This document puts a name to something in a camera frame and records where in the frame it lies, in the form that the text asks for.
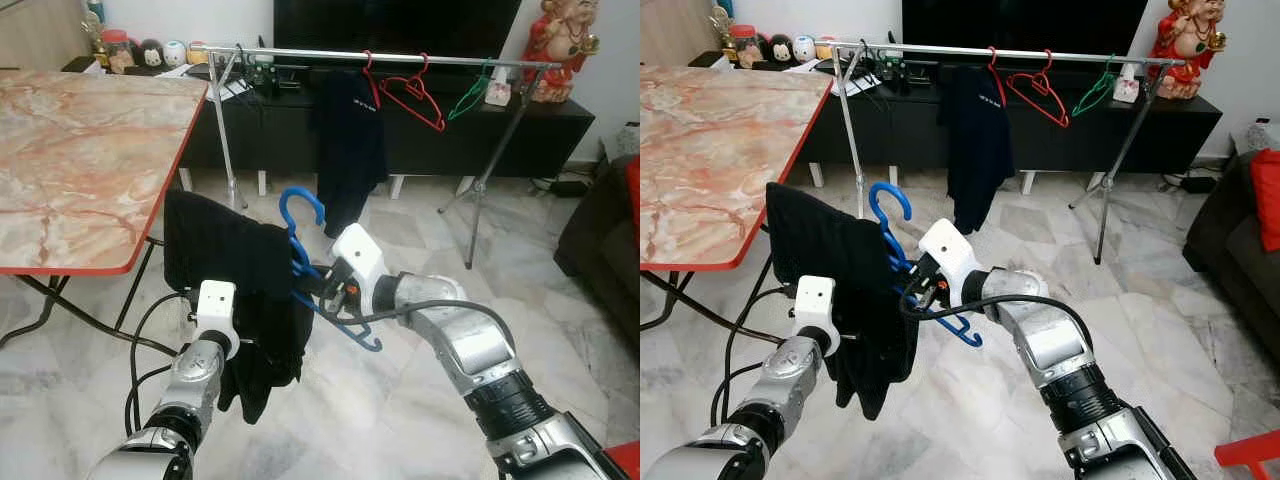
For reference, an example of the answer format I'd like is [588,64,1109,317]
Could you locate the blue plastic hanger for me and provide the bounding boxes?
[277,186,385,354]
[868,181,984,349]

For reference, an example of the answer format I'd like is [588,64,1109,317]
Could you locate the black knit garment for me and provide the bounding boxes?
[162,189,315,427]
[765,181,921,421]

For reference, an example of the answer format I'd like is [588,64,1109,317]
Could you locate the red plastic hanger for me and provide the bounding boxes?
[1005,50,1071,129]
[361,49,384,111]
[379,53,447,134]
[986,46,1009,106]

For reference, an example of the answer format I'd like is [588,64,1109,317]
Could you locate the green plastic hanger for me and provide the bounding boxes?
[446,60,497,123]
[1070,56,1119,118]

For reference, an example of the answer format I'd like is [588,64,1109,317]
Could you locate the navy blue shirt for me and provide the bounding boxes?
[314,68,390,240]
[937,65,1016,236]

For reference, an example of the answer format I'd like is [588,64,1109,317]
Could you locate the black television cabinet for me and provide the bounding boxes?
[690,50,1224,173]
[62,55,597,181]

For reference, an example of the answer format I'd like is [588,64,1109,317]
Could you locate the white paper sheets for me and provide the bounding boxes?
[183,64,253,103]
[812,60,881,98]

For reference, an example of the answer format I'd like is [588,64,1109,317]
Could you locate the silver metal clothes rack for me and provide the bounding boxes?
[830,40,1187,267]
[204,44,564,272]

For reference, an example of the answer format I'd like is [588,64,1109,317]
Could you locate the black flat television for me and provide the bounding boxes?
[273,0,524,60]
[901,0,1149,57]

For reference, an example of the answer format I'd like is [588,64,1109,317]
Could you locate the red gold deity statue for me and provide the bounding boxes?
[521,0,602,105]
[1148,0,1229,101]

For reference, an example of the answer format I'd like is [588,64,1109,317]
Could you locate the gold trophy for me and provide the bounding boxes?
[708,0,736,49]
[80,0,109,53]

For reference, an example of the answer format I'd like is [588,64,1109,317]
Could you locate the beige wooden cabinet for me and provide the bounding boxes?
[0,0,104,71]
[640,0,731,67]

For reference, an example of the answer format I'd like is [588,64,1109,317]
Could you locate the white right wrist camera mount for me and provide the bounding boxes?
[329,224,392,302]
[916,218,983,299]

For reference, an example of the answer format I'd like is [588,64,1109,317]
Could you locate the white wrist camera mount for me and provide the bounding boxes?
[194,280,242,360]
[329,224,392,302]
[916,218,983,299]
[792,276,839,359]

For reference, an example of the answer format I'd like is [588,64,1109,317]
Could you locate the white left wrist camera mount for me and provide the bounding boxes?
[194,280,242,360]
[792,276,839,359]

